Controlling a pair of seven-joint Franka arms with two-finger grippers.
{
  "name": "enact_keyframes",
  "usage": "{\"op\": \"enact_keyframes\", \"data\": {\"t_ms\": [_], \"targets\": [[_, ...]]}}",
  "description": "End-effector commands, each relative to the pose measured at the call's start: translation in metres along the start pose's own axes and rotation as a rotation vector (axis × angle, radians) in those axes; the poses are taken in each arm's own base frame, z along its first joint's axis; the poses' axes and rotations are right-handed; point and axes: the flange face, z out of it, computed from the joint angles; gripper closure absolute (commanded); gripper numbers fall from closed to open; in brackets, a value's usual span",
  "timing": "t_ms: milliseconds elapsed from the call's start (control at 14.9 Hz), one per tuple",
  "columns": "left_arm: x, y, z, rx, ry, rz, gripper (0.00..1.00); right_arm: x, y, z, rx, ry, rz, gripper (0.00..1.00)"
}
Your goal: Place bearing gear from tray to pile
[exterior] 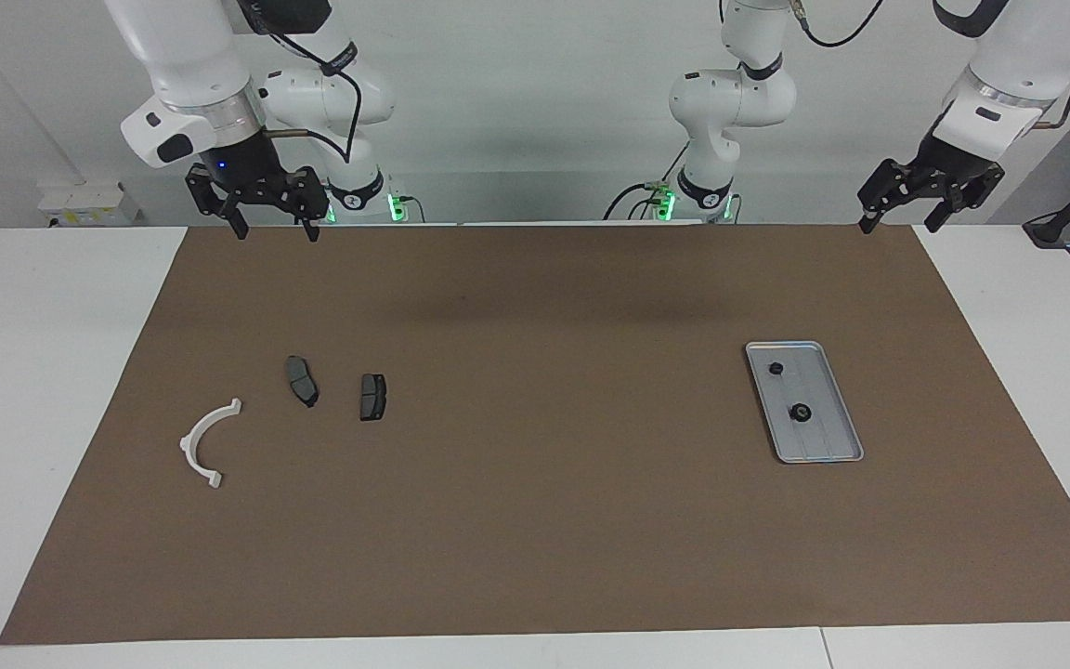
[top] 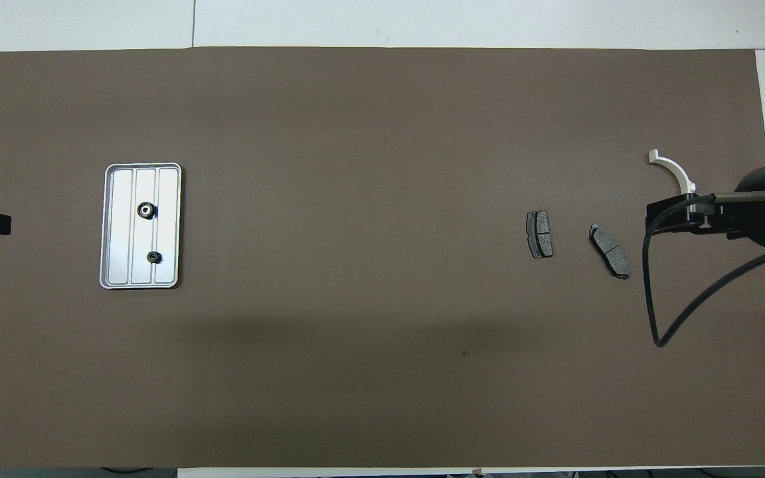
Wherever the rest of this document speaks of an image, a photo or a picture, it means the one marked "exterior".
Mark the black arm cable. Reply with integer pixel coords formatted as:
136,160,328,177
790,0,885,48
266,33,365,168

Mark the brown table mat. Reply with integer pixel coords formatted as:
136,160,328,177
0,223,1070,645

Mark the white box with labels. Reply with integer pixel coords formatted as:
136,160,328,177
37,181,142,229

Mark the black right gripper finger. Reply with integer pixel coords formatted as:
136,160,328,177
290,167,330,243
186,165,249,241

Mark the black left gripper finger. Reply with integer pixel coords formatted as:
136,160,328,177
857,159,922,234
924,167,1006,234

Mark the silver metal tray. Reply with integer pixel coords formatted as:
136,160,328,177
745,341,865,464

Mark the white curved plastic bracket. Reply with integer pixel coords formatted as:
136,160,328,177
179,398,243,490

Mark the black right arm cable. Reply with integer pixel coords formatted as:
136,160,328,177
266,33,365,168

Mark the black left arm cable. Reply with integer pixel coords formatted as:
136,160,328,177
790,0,885,48

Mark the curved dark grey brake pad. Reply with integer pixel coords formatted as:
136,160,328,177
285,356,320,409

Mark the black base cable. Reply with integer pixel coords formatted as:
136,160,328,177
603,139,690,221

